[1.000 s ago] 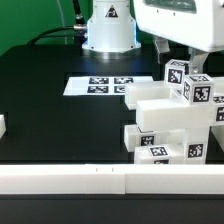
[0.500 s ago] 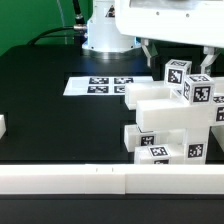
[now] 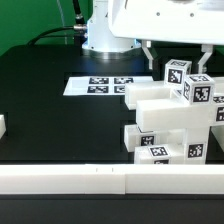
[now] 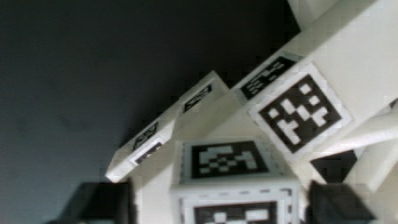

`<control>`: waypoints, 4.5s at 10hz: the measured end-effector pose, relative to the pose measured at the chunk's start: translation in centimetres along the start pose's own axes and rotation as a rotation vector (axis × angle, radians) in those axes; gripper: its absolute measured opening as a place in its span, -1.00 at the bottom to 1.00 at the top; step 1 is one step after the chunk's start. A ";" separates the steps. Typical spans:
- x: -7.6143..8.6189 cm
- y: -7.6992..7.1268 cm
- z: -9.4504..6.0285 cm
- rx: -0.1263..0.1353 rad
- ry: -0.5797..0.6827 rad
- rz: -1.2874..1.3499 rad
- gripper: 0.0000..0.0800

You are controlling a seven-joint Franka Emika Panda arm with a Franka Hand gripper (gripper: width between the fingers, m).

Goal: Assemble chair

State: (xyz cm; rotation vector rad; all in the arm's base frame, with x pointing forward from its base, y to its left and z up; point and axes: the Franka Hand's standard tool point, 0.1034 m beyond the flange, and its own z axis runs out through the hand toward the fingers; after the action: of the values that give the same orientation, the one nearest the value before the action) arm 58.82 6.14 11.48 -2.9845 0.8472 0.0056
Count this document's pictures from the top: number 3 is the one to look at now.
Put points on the white front rail fixture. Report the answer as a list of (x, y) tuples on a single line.
[(111, 179)]

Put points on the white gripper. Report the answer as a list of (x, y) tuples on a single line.
[(186, 21)]

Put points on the white part at edge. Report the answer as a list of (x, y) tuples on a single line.
[(2, 126), (218, 132)]

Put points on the white chair seat part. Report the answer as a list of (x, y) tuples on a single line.
[(199, 144)]

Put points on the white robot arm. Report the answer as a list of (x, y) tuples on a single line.
[(100, 38)]

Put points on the white tagged cube block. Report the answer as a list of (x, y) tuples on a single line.
[(198, 89), (175, 70)]

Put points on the white chair back frame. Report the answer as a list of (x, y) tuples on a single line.
[(161, 107)]

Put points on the white part at right edge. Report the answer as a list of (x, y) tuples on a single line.
[(218, 132)]

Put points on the white sheet with four tags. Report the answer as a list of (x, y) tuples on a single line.
[(95, 85)]

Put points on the white part at left edge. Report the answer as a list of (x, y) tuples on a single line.
[(2, 126)]

